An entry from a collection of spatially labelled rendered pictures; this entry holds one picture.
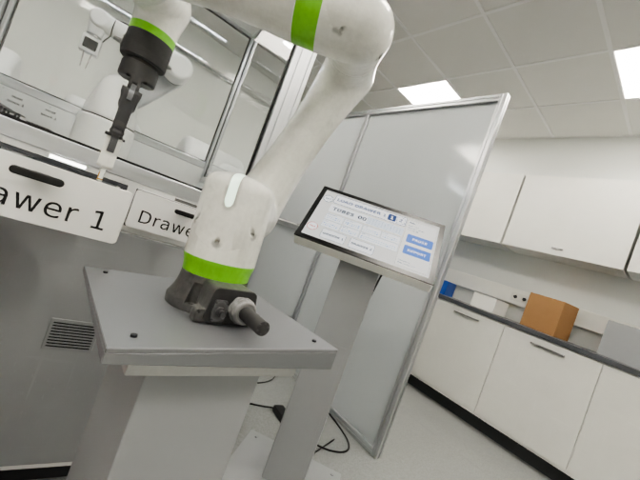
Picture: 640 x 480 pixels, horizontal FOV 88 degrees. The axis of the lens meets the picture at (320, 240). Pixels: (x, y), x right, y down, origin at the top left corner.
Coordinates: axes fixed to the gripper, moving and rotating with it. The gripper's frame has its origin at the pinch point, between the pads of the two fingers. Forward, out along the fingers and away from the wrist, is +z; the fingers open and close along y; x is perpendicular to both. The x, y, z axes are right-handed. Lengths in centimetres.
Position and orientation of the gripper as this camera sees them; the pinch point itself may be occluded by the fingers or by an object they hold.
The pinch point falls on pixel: (110, 152)
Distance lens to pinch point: 88.1
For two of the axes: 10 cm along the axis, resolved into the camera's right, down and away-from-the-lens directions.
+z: -3.5, 9.4, 0.0
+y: 5.2, 1.9, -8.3
